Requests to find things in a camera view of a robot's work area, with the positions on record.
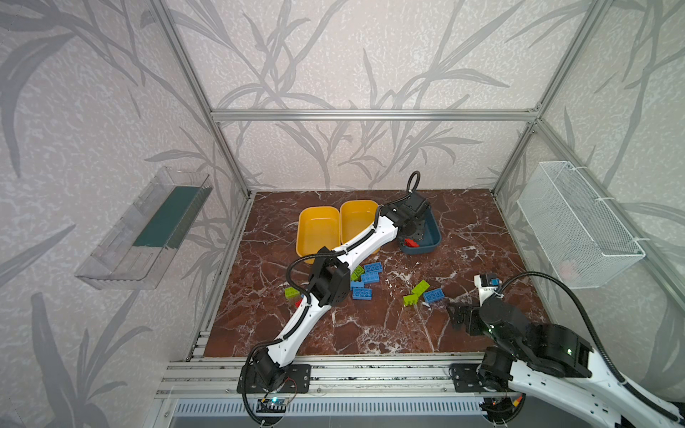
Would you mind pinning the aluminium front rail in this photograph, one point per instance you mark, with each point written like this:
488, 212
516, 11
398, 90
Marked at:
402, 375

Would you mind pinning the clear plastic wall shelf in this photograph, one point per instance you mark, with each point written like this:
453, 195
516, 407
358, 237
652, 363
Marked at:
143, 243

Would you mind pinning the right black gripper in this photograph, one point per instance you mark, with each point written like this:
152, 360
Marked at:
463, 313

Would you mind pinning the right wiring bundle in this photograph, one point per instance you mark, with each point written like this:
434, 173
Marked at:
500, 406

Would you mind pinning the blue lego top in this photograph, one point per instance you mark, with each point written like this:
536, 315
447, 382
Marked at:
376, 267

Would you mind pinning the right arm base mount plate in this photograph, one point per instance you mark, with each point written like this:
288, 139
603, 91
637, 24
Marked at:
465, 378

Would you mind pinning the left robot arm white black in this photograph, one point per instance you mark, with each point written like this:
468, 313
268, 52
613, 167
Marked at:
324, 281

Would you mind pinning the yellow plastic bin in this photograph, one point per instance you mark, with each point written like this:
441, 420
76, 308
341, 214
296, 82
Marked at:
355, 217
318, 227

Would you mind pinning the left circuit board with wires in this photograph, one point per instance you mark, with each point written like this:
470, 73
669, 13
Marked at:
279, 403

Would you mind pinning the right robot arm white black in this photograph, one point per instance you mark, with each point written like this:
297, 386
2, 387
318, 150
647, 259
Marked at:
553, 364

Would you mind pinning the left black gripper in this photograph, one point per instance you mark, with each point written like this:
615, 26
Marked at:
412, 231

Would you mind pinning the dark teal plastic bin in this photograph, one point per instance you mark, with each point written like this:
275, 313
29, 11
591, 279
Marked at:
432, 237

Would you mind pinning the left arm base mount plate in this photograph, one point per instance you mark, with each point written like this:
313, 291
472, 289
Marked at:
297, 377

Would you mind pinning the white wire mesh basket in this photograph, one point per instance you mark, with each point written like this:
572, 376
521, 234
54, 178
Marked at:
585, 242

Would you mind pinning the green lego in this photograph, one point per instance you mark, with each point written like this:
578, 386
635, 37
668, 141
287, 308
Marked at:
357, 274
421, 288
291, 293
410, 300

